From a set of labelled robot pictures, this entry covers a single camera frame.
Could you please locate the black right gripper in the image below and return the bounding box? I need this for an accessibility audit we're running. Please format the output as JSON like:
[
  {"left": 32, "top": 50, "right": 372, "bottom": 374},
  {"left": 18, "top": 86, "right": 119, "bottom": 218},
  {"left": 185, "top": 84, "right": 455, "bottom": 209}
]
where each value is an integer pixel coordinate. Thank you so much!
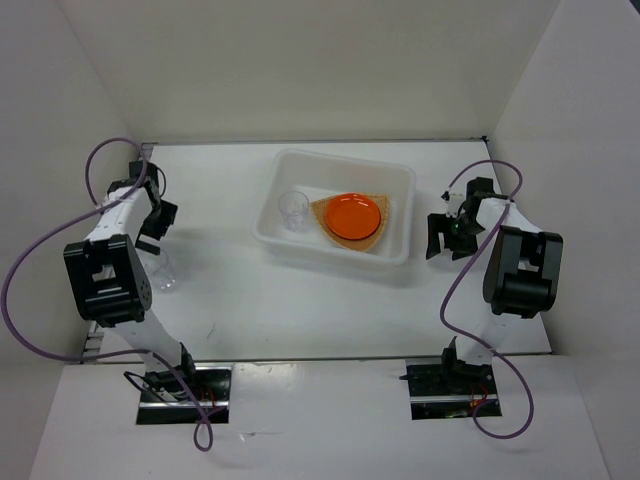
[{"left": 426, "top": 212, "right": 487, "bottom": 260}]

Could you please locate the clear plastic cup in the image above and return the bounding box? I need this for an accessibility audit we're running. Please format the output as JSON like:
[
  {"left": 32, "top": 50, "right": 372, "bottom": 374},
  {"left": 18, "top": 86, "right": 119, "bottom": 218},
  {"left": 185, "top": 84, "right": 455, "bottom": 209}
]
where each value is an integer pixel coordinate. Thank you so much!
[
  {"left": 143, "top": 250, "right": 177, "bottom": 292},
  {"left": 278, "top": 191, "right": 310, "bottom": 233}
]

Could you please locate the orange round plate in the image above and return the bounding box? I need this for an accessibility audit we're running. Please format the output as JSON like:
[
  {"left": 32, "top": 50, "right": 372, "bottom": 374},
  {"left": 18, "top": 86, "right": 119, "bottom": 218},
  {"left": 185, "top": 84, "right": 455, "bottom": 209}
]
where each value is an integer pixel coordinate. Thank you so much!
[{"left": 325, "top": 193, "right": 382, "bottom": 240}]

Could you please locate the woven bamboo tray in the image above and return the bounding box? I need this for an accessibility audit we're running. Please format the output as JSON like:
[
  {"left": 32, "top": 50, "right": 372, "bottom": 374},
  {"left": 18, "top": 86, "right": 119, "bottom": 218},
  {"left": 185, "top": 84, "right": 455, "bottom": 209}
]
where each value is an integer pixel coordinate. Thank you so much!
[{"left": 310, "top": 193, "right": 391, "bottom": 252}]

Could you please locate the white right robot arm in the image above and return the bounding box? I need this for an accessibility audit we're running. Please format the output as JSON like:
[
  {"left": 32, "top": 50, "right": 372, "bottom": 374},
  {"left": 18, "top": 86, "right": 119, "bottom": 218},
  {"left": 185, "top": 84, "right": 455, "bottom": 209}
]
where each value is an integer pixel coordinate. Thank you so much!
[{"left": 426, "top": 177, "right": 564, "bottom": 394}]

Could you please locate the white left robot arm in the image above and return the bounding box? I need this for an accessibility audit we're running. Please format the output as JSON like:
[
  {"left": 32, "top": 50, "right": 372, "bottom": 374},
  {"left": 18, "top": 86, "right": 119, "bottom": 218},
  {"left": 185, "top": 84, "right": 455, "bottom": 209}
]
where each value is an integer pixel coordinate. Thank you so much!
[{"left": 63, "top": 149, "right": 426, "bottom": 402}]

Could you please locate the translucent white plastic bin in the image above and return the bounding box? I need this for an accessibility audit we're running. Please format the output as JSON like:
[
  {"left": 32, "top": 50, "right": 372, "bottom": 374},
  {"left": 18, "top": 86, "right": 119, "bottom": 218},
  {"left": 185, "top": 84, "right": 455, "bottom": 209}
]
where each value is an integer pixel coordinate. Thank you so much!
[{"left": 252, "top": 149, "right": 416, "bottom": 271}]

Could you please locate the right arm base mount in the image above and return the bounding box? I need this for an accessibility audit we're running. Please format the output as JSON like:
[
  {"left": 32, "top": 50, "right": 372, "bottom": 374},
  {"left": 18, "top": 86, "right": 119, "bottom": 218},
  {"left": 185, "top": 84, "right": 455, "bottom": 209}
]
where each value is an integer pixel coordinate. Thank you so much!
[{"left": 399, "top": 358, "right": 502, "bottom": 421}]

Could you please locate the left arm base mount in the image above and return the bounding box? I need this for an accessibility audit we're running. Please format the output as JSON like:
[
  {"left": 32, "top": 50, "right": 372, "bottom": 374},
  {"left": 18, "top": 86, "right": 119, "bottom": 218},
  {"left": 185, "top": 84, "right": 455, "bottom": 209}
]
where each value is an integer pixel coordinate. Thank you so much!
[{"left": 123, "top": 364, "right": 232, "bottom": 426}]

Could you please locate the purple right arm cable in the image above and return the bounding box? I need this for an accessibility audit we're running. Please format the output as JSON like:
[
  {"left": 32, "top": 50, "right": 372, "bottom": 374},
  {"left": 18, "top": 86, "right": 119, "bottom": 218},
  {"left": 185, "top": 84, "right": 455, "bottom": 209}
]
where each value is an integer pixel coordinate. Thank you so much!
[{"left": 439, "top": 159, "right": 536, "bottom": 440}]

